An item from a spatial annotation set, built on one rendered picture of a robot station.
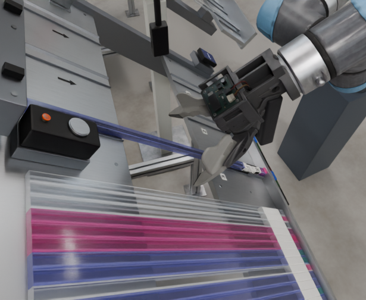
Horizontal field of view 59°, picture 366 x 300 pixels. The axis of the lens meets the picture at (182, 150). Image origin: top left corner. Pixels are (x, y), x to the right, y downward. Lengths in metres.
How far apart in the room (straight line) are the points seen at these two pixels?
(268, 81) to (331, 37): 0.09
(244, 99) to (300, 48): 0.10
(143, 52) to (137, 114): 1.03
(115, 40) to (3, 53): 0.39
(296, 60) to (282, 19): 0.16
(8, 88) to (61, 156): 0.09
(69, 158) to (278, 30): 0.41
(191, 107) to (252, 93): 0.13
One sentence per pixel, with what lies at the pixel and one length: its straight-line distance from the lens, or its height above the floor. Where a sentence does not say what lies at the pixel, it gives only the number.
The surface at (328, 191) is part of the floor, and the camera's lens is 1.65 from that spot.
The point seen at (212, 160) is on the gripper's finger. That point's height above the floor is 0.95.
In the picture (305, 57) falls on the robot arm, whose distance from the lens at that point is 0.46.
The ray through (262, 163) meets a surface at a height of 0.73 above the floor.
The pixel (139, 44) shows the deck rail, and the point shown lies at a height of 0.89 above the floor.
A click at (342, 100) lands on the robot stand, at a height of 0.54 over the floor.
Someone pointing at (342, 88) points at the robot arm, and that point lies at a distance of 0.60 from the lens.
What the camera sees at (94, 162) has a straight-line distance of 0.41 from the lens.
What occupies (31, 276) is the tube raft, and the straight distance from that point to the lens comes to 0.31.
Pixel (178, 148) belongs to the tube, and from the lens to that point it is 0.52.
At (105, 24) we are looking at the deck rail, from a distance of 0.71.
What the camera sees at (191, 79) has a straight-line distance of 0.80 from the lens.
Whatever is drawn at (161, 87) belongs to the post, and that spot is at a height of 0.47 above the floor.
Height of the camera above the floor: 1.34
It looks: 56 degrees down
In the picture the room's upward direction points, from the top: straight up
